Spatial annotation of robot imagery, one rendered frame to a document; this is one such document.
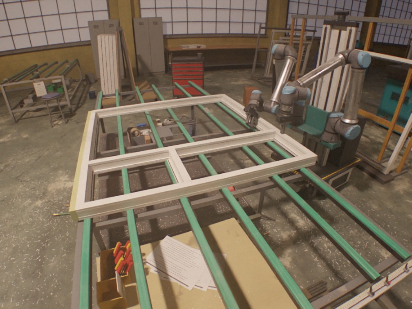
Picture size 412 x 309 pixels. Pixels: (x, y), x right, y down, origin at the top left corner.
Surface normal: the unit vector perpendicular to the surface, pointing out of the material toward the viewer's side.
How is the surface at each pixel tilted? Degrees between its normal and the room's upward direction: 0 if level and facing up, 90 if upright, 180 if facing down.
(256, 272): 0
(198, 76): 90
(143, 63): 90
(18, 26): 90
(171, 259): 0
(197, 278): 0
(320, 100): 90
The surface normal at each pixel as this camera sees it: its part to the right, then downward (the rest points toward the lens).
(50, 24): 0.35, 0.47
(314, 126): -0.87, 0.25
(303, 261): 0.00, -0.86
